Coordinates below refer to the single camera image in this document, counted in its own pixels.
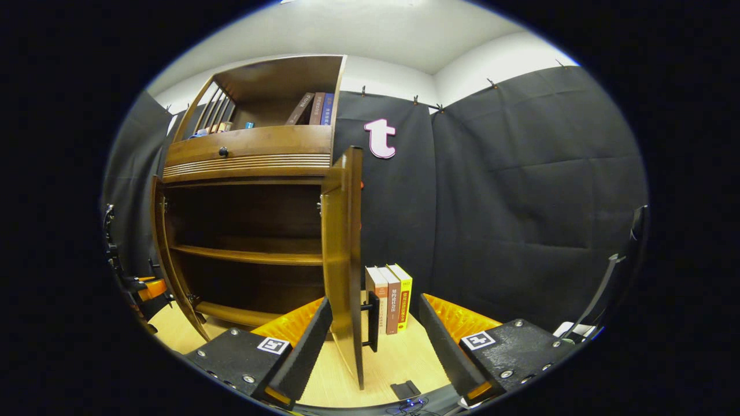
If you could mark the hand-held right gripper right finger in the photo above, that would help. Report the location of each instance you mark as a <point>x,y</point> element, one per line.
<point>448,352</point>

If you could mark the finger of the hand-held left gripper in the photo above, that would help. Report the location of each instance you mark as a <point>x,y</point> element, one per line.
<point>153,288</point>

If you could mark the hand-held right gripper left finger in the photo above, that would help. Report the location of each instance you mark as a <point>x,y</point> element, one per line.
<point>300,352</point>

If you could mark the wooden cabinet door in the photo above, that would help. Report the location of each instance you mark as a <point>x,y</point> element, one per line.
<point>163,248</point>
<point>341,260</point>

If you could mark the wooden double-door shoe cabinet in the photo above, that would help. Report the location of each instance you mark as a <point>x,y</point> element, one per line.
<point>248,255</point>

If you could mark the yellow book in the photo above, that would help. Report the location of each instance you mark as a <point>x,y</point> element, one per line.
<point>406,300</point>

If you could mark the brown-red book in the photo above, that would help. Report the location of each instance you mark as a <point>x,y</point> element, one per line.
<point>392,306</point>

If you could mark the black backdrop cloth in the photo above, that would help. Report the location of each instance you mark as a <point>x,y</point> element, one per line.
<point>520,202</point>

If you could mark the black stand pole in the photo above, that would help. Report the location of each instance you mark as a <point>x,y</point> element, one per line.
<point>604,283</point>

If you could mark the brown leaning book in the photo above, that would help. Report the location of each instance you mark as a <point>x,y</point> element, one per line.
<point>300,108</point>

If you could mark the dark red book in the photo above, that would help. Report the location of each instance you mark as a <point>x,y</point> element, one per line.
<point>317,110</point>

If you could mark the blue book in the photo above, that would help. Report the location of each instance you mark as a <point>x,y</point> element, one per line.
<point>328,110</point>

